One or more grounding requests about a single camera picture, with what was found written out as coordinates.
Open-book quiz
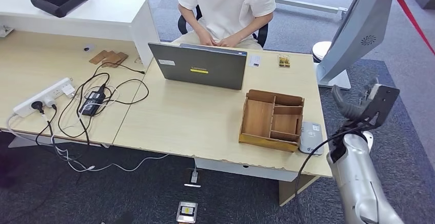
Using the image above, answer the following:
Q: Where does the silver floor socket box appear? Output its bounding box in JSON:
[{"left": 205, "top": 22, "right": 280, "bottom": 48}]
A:
[{"left": 176, "top": 201, "right": 199, "bottom": 224}]

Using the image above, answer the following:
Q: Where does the white cable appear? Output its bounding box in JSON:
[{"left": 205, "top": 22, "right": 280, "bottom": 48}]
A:
[{"left": 6, "top": 113, "right": 170, "bottom": 173}]

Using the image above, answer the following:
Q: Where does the person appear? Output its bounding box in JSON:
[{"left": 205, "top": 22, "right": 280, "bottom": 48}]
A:
[{"left": 173, "top": 0, "right": 276, "bottom": 51}]

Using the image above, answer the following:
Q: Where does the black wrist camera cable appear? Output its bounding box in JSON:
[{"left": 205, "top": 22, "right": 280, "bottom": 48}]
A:
[{"left": 293, "top": 123, "right": 371, "bottom": 199}]

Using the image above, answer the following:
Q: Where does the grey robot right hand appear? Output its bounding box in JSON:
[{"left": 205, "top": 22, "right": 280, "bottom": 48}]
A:
[{"left": 331, "top": 77, "right": 379, "bottom": 120}]

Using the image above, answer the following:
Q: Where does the person's right hand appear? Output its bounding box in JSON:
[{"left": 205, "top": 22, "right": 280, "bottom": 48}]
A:
[{"left": 198, "top": 29, "right": 219, "bottom": 47}]

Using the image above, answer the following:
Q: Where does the white charger plug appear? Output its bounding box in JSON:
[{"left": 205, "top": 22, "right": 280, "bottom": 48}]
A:
[{"left": 62, "top": 84, "right": 76, "bottom": 98}]

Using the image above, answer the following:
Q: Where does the red floor strip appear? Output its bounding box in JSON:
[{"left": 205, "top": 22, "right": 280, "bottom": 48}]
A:
[{"left": 393, "top": 0, "right": 435, "bottom": 56}]

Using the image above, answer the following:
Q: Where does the wooden compartment organizer box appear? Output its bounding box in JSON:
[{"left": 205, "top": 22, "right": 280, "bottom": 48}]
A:
[{"left": 238, "top": 89, "right": 305, "bottom": 153}]

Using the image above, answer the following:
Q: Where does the small white desk object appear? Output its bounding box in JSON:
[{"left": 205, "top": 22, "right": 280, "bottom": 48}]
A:
[{"left": 0, "top": 25, "right": 15, "bottom": 38}]

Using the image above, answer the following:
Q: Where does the black adapter cable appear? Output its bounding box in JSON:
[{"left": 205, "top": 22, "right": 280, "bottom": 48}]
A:
[{"left": 57, "top": 61, "right": 150, "bottom": 140}]

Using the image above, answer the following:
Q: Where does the white power strip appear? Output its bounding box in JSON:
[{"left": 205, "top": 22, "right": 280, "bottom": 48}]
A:
[{"left": 13, "top": 77, "right": 76, "bottom": 118}]

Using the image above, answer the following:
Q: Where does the person's left hand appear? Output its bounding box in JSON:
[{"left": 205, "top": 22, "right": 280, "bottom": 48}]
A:
[{"left": 217, "top": 33, "right": 243, "bottom": 49}]

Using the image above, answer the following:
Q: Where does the brown wooden piece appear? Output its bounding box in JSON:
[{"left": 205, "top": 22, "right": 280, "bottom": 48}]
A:
[
  {"left": 101, "top": 51, "right": 129, "bottom": 69},
  {"left": 89, "top": 50, "right": 109, "bottom": 65}
]

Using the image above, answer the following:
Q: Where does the black office chair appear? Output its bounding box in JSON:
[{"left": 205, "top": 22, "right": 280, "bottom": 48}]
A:
[{"left": 177, "top": 6, "right": 269, "bottom": 48}]

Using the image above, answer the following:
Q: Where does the white desk front beam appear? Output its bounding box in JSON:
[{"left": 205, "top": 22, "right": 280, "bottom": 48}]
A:
[{"left": 194, "top": 157, "right": 302, "bottom": 182}]

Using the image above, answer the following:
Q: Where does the beige desk leg panel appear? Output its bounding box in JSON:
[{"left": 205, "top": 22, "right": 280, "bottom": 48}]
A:
[{"left": 279, "top": 173, "right": 320, "bottom": 207}]

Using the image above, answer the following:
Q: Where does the yellow picture key card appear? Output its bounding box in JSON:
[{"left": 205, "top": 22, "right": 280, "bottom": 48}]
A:
[{"left": 278, "top": 54, "right": 291, "bottom": 69}]

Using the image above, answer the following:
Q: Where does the grey card reader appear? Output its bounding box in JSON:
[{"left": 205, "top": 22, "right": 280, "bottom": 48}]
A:
[{"left": 299, "top": 121, "right": 326, "bottom": 156}]

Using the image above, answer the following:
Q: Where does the white ID card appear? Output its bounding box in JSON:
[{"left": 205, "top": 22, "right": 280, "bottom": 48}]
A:
[{"left": 248, "top": 54, "right": 262, "bottom": 68}]

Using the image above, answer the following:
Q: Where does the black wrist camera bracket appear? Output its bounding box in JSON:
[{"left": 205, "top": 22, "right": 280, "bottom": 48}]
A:
[{"left": 360, "top": 83, "right": 401, "bottom": 131}]

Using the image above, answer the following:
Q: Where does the white floor plug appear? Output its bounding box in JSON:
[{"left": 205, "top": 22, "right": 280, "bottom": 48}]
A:
[{"left": 184, "top": 168, "right": 202, "bottom": 189}]

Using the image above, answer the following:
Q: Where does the black plug with cable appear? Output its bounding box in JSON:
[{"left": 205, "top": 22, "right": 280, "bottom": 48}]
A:
[{"left": 31, "top": 100, "right": 59, "bottom": 149}]

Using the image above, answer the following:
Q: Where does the black laptop power adapter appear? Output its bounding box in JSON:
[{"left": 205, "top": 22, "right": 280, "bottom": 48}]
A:
[{"left": 78, "top": 85, "right": 107, "bottom": 117}]

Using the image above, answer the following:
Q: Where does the grey laptop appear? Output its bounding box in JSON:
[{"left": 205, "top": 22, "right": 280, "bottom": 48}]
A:
[{"left": 148, "top": 42, "right": 248, "bottom": 91}]

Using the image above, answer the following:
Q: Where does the white raised counter shelf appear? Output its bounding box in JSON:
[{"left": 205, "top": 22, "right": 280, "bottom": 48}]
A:
[{"left": 0, "top": 0, "right": 161, "bottom": 69}]

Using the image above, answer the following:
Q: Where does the white round base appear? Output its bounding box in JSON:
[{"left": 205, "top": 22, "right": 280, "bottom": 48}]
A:
[{"left": 311, "top": 41, "right": 332, "bottom": 64}]

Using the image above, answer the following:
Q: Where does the silver kiosk screen stand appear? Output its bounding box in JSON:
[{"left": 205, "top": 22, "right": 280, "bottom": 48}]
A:
[{"left": 314, "top": 0, "right": 435, "bottom": 91}]

